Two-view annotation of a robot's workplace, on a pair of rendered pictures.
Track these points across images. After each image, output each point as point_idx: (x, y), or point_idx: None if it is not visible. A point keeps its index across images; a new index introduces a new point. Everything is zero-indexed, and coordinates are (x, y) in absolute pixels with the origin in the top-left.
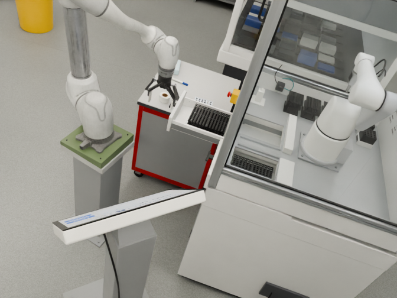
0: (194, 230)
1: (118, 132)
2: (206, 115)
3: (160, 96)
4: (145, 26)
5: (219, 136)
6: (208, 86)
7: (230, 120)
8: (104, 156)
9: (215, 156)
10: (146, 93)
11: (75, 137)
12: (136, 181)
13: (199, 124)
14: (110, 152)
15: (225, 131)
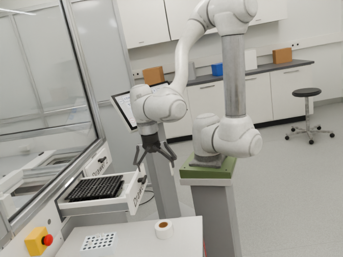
0: None
1: (192, 163)
2: (98, 187)
3: (169, 220)
4: (174, 78)
5: (87, 177)
6: None
7: (73, 164)
8: (193, 154)
9: (97, 156)
10: (197, 230)
11: (228, 156)
12: None
13: (109, 176)
14: (190, 156)
15: (82, 157)
